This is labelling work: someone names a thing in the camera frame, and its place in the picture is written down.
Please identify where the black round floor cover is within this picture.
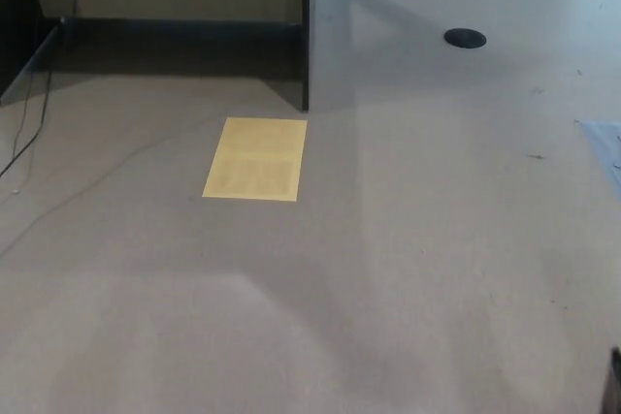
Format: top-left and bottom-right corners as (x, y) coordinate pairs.
(443, 27), (488, 50)

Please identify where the thin grey floor cable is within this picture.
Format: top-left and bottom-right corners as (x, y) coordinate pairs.
(0, 135), (169, 258)

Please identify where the black floor cable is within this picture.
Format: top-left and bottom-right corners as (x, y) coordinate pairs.
(0, 0), (84, 177)

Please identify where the pale blue plastic sheet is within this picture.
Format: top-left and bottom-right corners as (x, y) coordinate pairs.
(573, 116), (621, 188)

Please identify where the yellow paper sheet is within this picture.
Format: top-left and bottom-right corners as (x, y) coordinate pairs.
(201, 116), (309, 203)

